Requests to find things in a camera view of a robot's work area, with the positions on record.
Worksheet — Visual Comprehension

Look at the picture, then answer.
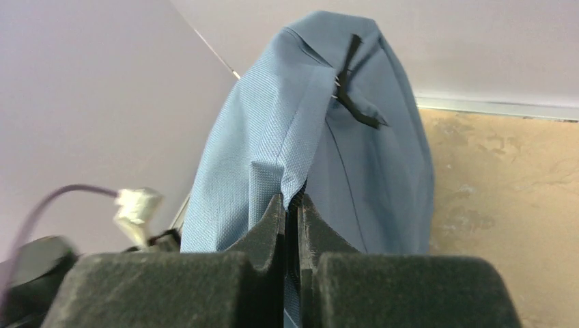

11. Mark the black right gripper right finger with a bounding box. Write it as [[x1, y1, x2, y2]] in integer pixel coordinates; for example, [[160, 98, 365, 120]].
[[298, 195, 522, 327]]

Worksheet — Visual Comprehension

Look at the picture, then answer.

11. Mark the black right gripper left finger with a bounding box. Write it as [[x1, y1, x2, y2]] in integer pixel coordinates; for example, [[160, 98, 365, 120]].
[[44, 195, 285, 328]]

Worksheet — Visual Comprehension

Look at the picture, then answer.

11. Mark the blue fabric backpack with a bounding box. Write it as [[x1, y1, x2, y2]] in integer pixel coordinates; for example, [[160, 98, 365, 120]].
[[180, 10, 436, 328]]

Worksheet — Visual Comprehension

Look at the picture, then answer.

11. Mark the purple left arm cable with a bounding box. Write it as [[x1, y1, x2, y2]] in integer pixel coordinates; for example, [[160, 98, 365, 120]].
[[0, 184, 119, 309]]

